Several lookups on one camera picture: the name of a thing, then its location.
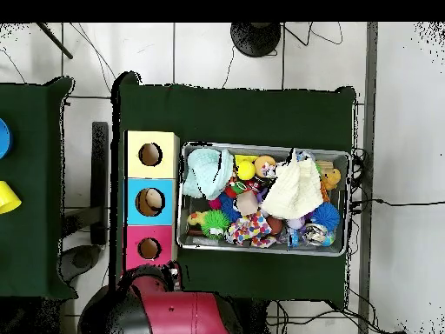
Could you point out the mint green cloth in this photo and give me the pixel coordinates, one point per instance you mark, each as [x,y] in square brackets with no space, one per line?
[205,174]

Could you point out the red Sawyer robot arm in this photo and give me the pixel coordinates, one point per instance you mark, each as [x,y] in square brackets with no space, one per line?
[180,313]

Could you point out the silver mesh bin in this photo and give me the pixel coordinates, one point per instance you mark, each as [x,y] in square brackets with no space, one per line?
[194,205]

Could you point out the wooden three-hole box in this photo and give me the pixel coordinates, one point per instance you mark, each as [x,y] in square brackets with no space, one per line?
[139,208]

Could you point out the yellow ball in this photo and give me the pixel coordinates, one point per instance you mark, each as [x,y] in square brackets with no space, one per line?
[246,170]

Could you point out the beige cardboard block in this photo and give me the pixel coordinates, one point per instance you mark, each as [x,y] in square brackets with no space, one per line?
[247,203]

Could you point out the green spiky ball toy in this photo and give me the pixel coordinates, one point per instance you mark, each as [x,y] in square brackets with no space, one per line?
[213,221]

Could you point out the toy burger bun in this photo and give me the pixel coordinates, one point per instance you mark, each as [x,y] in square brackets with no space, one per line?
[262,163]

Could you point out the polka dot cloth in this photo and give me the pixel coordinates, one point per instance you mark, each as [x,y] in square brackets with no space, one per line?
[250,228]

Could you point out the cream white cloth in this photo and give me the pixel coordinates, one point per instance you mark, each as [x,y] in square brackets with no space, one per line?
[295,191]

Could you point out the blue spiky ball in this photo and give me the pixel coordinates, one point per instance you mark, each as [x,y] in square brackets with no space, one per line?
[325,216]

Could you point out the orange plush toy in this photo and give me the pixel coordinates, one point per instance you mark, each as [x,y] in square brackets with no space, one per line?
[332,177]

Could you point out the black upright panel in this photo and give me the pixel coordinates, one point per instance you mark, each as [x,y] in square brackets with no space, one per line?
[99,174]

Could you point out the black round stand base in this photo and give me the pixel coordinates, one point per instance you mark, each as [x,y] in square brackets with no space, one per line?
[255,38]

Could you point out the dark green side tablecloth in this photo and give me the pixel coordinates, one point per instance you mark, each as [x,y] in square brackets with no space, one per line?
[31,226]

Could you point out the yellow cup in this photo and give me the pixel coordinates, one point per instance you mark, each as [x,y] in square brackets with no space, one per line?
[7,198]

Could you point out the black rod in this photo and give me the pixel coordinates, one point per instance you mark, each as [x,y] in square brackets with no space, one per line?
[55,41]

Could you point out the blue cup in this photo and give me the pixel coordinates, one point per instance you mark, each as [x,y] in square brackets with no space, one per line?
[4,139]

